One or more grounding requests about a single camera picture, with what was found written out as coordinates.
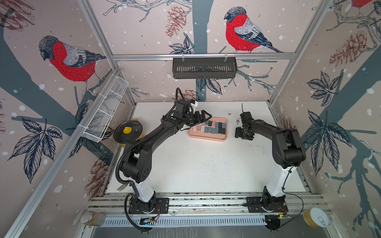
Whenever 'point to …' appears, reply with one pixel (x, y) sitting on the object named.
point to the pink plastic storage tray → (203, 136)
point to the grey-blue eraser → (209, 130)
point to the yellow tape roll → (316, 217)
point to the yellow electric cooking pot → (127, 131)
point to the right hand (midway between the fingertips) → (240, 134)
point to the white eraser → (199, 129)
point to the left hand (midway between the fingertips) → (209, 116)
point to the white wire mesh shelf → (106, 104)
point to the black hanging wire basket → (202, 68)
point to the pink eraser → (195, 128)
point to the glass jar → (92, 218)
